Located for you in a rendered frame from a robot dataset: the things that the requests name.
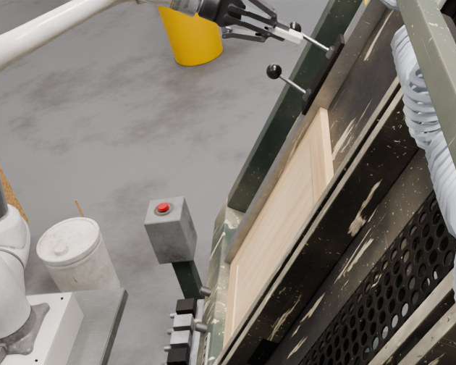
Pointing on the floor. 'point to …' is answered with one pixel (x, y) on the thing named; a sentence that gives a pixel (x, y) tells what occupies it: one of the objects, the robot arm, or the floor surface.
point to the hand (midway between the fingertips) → (287, 33)
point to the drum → (191, 37)
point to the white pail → (77, 256)
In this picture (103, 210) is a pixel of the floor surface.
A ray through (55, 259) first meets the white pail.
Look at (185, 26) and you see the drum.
